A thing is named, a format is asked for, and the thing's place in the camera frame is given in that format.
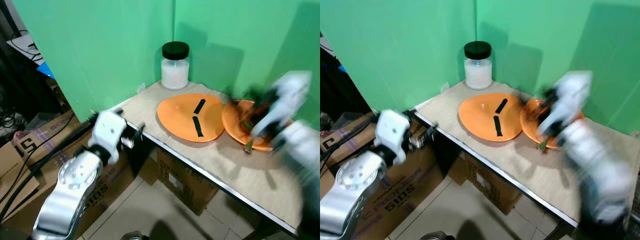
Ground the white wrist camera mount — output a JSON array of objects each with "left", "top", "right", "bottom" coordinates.
[
  {"left": 374, "top": 110, "right": 412, "bottom": 157},
  {"left": 90, "top": 110, "right": 127, "bottom": 153},
  {"left": 250, "top": 71, "right": 313, "bottom": 138},
  {"left": 539, "top": 71, "right": 593, "bottom": 133}
]

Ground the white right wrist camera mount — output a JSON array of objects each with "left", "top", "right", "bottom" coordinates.
[
  {"left": 539, "top": 71, "right": 593, "bottom": 133},
  {"left": 250, "top": 71, "right": 313, "bottom": 138}
]

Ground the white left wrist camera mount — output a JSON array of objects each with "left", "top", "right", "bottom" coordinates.
[
  {"left": 374, "top": 110, "right": 412, "bottom": 157},
  {"left": 90, "top": 110, "right": 127, "bottom": 153}
]

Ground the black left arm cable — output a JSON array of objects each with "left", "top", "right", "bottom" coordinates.
[
  {"left": 320, "top": 117, "right": 382, "bottom": 168},
  {"left": 0, "top": 119, "right": 97, "bottom": 222}
]

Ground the black-lidded jar of white powder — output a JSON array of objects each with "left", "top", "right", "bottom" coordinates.
[
  {"left": 464, "top": 41, "right": 493, "bottom": 91},
  {"left": 161, "top": 41, "right": 191, "bottom": 91}
]

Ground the brown printed cardboard box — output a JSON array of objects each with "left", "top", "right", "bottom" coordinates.
[
  {"left": 11, "top": 112, "right": 91, "bottom": 167},
  {"left": 70, "top": 149, "right": 140, "bottom": 237},
  {"left": 350, "top": 150, "right": 451, "bottom": 240},
  {"left": 320, "top": 122, "right": 382, "bottom": 167}
]

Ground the orange oval plate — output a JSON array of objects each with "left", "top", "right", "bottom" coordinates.
[
  {"left": 222, "top": 100, "right": 293, "bottom": 152},
  {"left": 458, "top": 92, "right": 525, "bottom": 142},
  {"left": 520, "top": 98, "right": 585, "bottom": 151},
  {"left": 157, "top": 93, "right": 226, "bottom": 143}
]

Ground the beige metal-edged table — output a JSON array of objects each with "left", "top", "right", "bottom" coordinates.
[
  {"left": 112, "top": 80, "right": 321, "bottom": 236},
  {"left": 414, "top": 80, "right": 640, "bottom": 228}
]

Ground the green backdrop board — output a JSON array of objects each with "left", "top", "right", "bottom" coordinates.
[
  {"left": 320, "top": 0, "right": 478, "bottom": 123},
  {"left": 11, "top": 0, "right": 176, "bottom": 123},
  {"left": 475, "top": 0, "right": 640, "bottom": 136},
  {"left": 174, "top": 0, "right": 321, "bottom": 132}
]

